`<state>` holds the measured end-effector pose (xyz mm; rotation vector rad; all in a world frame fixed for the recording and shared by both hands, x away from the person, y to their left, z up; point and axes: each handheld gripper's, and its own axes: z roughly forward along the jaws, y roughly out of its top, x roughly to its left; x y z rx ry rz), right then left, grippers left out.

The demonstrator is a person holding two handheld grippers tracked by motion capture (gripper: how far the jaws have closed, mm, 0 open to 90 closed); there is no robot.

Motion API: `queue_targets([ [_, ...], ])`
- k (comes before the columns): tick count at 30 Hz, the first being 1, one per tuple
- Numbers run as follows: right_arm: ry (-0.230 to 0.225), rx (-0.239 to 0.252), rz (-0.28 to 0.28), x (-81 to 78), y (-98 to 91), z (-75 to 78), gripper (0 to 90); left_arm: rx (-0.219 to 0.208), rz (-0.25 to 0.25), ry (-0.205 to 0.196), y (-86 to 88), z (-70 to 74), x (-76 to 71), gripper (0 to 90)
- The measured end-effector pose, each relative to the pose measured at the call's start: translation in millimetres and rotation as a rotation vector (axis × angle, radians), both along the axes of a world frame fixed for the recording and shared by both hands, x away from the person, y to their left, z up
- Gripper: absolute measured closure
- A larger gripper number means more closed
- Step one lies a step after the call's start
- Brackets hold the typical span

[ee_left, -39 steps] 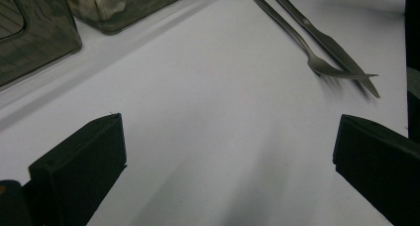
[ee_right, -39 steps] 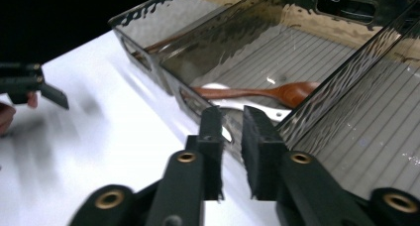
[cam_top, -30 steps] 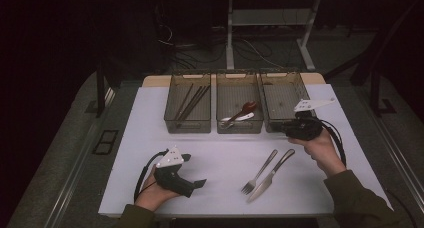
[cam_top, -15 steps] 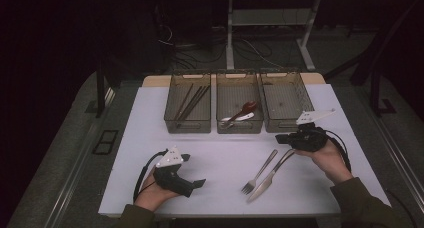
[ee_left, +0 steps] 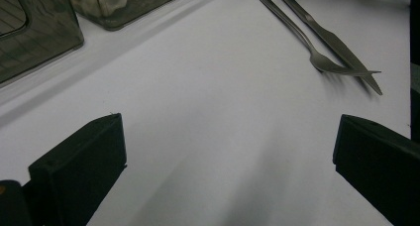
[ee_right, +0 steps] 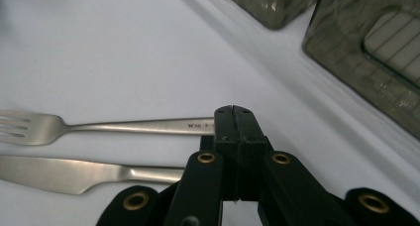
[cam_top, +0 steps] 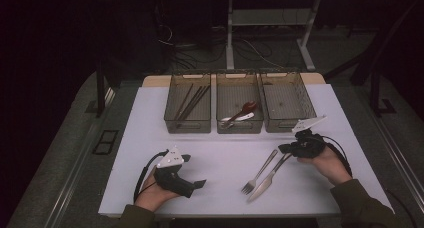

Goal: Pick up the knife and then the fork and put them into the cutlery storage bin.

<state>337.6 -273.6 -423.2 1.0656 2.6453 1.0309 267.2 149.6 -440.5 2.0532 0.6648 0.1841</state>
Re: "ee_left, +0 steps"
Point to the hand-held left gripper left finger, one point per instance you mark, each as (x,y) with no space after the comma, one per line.
(82,173)

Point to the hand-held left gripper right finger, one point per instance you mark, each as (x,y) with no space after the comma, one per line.
(379,166)

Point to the metal fork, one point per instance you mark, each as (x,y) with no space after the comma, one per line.
(317,59)

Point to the metal table knife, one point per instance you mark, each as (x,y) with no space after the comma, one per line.
(333,42)

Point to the white ceramic spoon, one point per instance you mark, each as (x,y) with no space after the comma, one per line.
(110,1)

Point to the grey plastic bin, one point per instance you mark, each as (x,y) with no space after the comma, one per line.
(148,1)

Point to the white table cover sheet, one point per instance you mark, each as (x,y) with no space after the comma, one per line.
(211,103)

